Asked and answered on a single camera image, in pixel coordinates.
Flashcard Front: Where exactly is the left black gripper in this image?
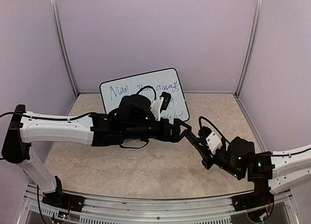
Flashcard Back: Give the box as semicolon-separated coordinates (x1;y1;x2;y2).
122;118;192;143

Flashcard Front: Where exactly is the small whiteboard with wire stand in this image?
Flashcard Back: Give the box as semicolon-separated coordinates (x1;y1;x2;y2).
99;68;190;123

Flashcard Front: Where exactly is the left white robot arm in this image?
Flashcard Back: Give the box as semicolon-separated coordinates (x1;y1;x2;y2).
1;92;191;207

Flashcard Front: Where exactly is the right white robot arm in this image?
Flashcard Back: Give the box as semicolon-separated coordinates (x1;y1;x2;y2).
183;124;311;207

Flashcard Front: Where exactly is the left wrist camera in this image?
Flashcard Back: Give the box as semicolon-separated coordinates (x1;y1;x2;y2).
150;92;172;121

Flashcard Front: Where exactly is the front aluminium rail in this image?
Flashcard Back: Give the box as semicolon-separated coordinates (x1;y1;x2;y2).
17;187;301;224

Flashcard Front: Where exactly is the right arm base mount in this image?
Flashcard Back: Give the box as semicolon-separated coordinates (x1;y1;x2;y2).
231;192;274;211

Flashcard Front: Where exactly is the right aluminium corner post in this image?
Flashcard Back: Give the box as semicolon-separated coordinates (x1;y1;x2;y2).
235;0;263;99

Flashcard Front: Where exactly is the aluminium corner post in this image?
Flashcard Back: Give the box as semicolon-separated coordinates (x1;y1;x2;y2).
50;0;79;99
235;0;263;99

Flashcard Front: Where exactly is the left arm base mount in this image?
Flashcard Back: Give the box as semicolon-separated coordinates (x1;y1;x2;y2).
42;191;85;212

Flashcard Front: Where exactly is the left aluminium corner post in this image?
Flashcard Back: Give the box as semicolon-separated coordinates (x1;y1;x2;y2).
50;0;79;99

